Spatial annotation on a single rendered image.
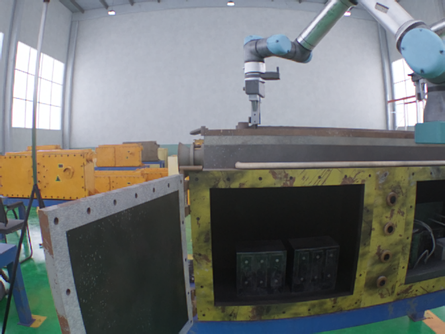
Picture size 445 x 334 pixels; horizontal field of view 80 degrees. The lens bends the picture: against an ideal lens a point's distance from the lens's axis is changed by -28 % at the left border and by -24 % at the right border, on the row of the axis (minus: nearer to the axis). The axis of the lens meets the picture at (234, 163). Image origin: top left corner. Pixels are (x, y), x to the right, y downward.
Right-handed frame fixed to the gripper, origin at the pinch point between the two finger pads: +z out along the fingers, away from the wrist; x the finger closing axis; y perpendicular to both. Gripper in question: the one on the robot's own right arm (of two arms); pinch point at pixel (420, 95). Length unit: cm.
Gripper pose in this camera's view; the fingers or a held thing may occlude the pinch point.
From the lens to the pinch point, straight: 178.5
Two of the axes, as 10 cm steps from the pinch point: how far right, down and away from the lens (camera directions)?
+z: 0.1, 10.0, 0.6
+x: -0.8, 0.6, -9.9
